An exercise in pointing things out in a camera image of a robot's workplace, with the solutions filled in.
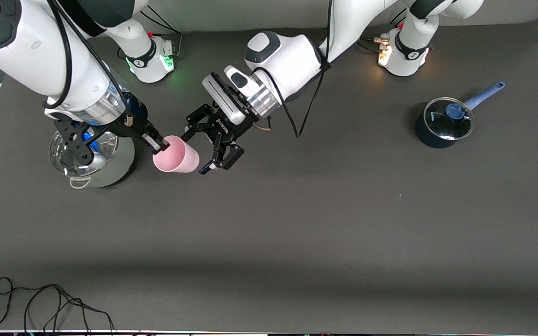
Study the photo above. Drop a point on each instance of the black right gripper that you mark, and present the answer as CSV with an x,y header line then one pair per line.
x,y
137,121

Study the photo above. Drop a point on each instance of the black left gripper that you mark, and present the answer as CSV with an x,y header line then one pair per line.
x,y
222,130

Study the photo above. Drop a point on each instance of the pink plastic cup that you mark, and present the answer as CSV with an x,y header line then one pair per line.
x,y
178,156

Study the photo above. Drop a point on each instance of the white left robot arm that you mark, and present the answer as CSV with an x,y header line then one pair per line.
x,y
292,56

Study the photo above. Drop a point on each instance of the grey-green cooking pot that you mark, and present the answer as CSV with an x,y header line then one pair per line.
x,y
122,163

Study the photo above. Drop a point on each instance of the large glass pot lid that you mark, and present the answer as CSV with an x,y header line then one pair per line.
x,y
105,151

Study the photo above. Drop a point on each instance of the dark grey table mat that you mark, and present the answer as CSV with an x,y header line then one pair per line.
x,y
269,233

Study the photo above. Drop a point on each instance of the dark blue saucepan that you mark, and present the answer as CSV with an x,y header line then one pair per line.
x,y
425,137

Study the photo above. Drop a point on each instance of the glass lid with blue knob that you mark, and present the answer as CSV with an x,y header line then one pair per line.
x,y
446,123

